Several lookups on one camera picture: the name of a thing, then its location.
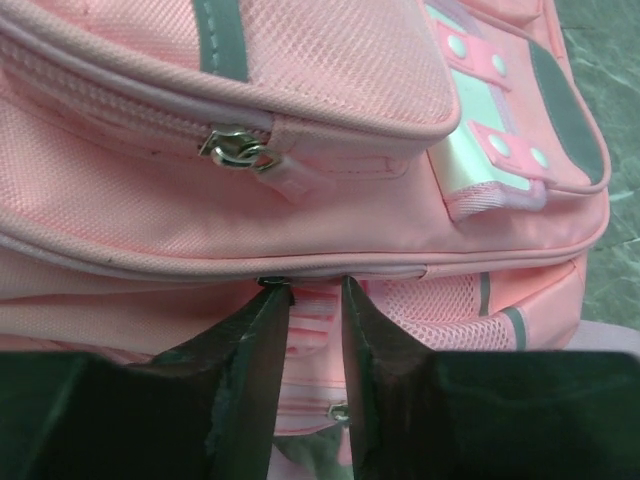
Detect pink school backpack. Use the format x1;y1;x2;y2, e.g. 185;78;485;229
1;1;639;479

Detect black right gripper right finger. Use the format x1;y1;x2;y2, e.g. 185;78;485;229
342;277;639;479

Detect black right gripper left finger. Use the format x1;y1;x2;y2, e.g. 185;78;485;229
1;279;294;479

